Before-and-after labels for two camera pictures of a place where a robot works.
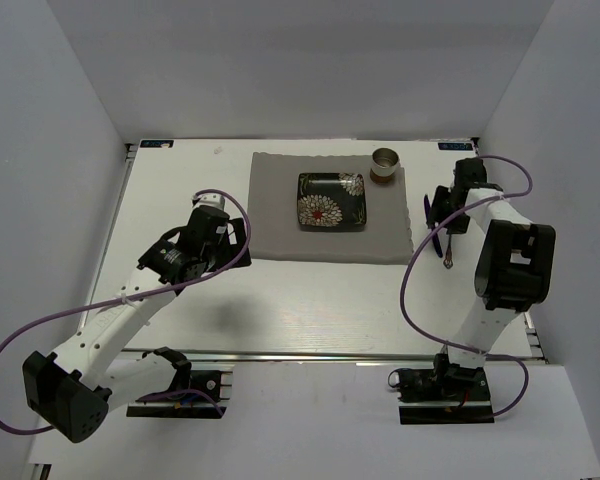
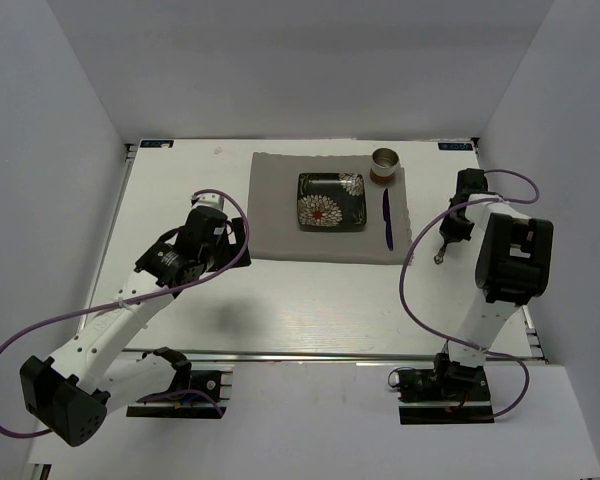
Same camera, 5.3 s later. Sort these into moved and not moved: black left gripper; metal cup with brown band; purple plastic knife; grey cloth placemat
Moved: purple plastic knife
Not moved: grey cloth placemat; black left gripper; metal cup with brown band
